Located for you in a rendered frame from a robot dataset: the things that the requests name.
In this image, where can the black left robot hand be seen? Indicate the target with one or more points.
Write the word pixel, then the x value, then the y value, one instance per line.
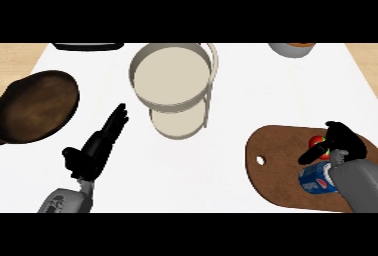
pixel 96 150

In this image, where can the dark brown wooden bowl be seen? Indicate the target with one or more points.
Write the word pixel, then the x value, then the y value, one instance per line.
pixel 37 106

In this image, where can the grey cup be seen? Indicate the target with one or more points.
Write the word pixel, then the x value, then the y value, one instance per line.
pixel 292 49

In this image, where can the blue soda can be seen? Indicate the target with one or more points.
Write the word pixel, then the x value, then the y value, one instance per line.
pixel 315 178

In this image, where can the red tomato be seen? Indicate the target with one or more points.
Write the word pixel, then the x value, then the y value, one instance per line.
pixel 318 144

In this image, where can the brown wooden cutting board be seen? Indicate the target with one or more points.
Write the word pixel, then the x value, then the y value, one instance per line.
pixel 285 166

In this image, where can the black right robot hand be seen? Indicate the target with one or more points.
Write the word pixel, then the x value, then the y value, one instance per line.
pixel 344 138

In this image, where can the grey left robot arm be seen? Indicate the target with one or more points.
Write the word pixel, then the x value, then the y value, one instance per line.
pixel 68 199

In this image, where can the beige tiered basket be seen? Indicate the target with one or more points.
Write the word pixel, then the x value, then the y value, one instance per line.
pixel 173 88

